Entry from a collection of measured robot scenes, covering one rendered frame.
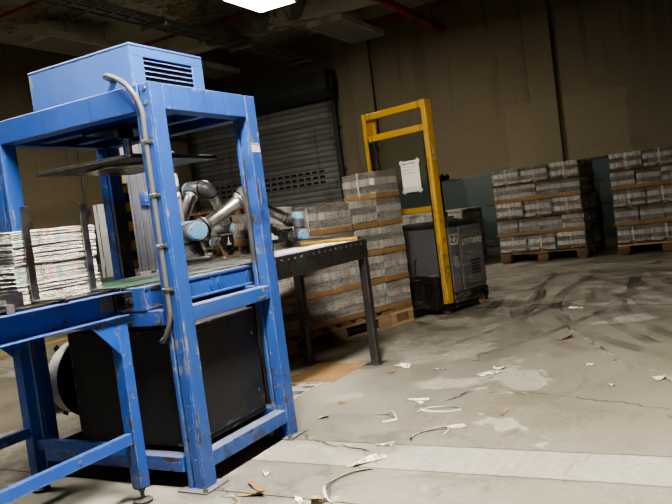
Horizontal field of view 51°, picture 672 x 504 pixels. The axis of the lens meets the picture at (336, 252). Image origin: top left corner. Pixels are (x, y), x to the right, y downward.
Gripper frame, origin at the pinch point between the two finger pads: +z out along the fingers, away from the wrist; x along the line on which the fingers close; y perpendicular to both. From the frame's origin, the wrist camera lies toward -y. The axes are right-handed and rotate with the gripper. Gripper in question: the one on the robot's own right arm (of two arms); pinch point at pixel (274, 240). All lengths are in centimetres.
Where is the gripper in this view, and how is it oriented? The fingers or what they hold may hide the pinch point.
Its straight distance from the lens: 497.6
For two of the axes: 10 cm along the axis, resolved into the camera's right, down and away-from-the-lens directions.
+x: -7.5, 1.3, -6.5
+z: -6.6, 0.4, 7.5
